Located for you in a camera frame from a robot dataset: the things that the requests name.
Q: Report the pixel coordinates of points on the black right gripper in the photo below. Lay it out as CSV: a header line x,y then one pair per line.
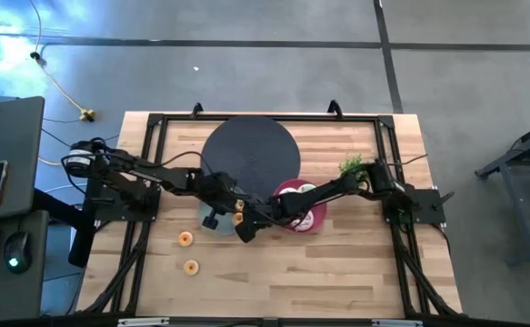
x,y
280,211

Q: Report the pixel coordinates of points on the green plant in white pot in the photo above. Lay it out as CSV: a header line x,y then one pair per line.
x,y
352,165

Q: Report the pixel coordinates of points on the silver metal bracket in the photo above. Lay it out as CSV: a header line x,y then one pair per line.
x,y
142,322
396,323

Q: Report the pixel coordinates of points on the dark round mat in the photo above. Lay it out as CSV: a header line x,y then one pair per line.
x,y
251,150

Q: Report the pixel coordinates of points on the dark grey cart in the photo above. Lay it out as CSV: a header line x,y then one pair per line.
x,y
512,204

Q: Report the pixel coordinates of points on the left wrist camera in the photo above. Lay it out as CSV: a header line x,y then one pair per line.
x,y
210,221

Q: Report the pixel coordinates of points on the grey desk surface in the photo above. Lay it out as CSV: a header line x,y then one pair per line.
x,y
14,136
1,300

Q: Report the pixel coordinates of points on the pale green iced donut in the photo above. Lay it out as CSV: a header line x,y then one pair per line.
x,y
307,187

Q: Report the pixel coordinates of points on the pink plate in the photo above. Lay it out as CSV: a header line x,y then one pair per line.
x,y
320,213

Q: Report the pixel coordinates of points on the black computer mouse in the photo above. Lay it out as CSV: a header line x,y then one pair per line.
x,y
17,252

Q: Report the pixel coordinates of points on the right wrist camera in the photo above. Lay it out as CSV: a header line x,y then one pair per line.
x,y
246,231

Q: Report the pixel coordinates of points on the black aluminium table frame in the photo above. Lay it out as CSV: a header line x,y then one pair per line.
x,y
269,118

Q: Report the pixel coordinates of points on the lavender iced sprinkle donut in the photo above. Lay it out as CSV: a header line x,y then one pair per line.
x,y
303,221

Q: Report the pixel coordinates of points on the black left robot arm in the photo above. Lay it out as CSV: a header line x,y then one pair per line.
x,y
132,168

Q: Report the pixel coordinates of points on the black frame bracket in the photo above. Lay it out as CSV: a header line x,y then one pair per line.
x,y
335,108
196,109

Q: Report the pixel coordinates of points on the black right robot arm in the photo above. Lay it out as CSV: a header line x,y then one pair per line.
x,y
323,191

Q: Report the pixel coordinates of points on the black pole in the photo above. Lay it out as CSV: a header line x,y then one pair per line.
x,y
82,240

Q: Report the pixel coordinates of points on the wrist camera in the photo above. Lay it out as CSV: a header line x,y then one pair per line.
x,y
210,221
246,231

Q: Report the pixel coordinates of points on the pale blue plate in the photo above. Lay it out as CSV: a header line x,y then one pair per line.
x,y
226,228

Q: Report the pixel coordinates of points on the white iced donut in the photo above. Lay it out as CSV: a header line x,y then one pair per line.
x,y
287,191

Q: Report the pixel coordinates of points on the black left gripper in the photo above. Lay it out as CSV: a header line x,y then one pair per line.
x,y
223,191

